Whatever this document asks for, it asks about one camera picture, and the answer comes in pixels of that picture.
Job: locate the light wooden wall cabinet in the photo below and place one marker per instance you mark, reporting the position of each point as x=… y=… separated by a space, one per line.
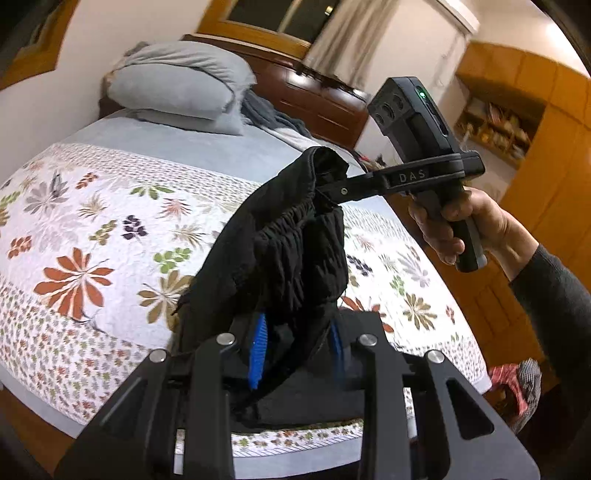
x=554 y=152

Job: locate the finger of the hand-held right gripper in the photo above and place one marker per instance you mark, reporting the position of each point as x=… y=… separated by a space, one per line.
x=360 y=187

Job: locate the clutter of small shelf things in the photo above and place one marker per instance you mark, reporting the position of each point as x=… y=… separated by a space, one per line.
x=498 y=127

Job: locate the wooden framed window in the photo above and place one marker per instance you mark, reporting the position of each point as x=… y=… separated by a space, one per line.
x=277 y=16

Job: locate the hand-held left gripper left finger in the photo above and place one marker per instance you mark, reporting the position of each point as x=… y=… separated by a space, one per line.
x=256 y=355

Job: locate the bed with light blue sheet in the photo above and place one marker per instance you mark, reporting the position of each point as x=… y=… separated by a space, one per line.
x=138 y=134

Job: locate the white floral quilt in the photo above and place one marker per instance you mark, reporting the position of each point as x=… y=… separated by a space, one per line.
x=92 y=230

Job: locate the person's right hand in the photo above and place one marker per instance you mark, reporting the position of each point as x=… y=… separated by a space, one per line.
x=494 y=226

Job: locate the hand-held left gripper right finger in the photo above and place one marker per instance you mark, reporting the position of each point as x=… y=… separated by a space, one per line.
x=383 y=397

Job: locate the black pants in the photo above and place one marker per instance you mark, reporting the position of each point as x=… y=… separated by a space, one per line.
x=286 y=258

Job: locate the beige curtain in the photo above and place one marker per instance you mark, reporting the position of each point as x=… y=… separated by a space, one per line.
x=351 y=37

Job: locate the red checked cloth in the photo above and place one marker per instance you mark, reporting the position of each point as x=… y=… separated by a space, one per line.
x=517 y=392

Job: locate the grey-blue crumpled clothing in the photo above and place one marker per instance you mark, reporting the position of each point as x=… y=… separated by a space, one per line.
x=272 y=117

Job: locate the person's right forearm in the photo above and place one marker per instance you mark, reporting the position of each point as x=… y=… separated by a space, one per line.
x=558 y=323

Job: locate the dark wooden headboard cabinet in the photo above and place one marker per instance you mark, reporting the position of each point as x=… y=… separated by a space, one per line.
x=318 y=101

